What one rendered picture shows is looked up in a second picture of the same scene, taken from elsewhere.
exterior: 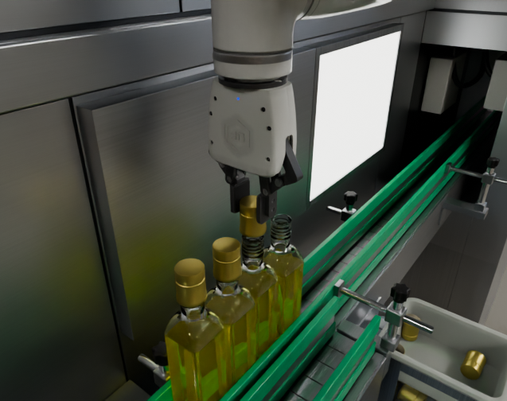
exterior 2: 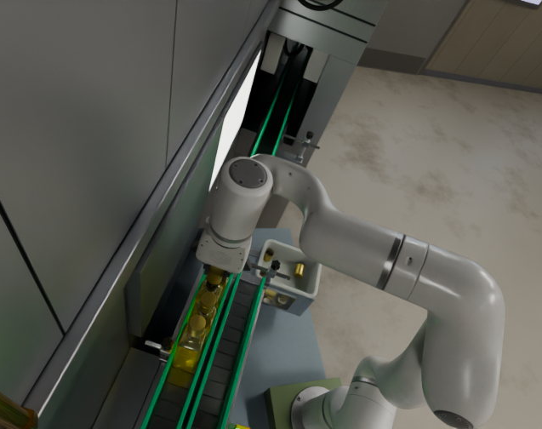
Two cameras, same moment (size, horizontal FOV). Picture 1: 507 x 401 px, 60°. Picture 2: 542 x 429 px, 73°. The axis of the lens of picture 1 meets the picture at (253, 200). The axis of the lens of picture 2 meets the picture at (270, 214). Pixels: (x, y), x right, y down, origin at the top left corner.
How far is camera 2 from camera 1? 0.54 m
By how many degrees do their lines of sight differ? 39
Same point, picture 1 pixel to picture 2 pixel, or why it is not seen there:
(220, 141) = (207, 256)
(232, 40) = (231, 236)
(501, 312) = not seen: hidden behind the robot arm
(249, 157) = (226, 265)
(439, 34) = (281, 27)
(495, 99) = (310, 73)
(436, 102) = (271, 65)
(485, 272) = not seen: hidden behind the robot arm
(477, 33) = (306, 34)
